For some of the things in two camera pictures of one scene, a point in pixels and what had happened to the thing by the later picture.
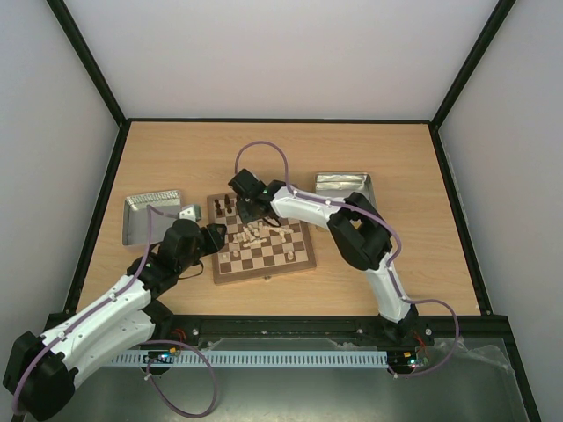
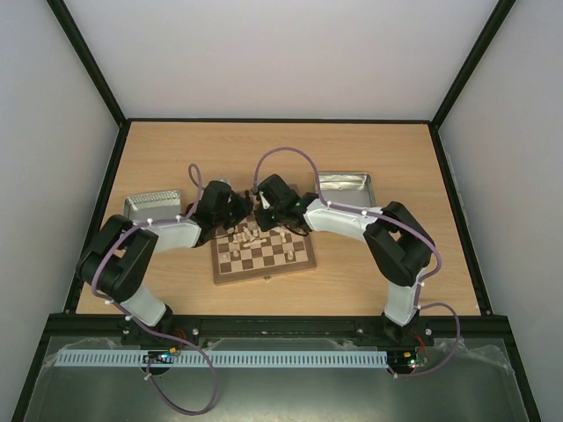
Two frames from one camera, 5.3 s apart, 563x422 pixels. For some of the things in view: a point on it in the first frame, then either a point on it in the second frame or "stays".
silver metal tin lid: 136,216 stays
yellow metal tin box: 340,185 stays
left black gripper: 215,243 -> 244,208
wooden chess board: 258,250 stays
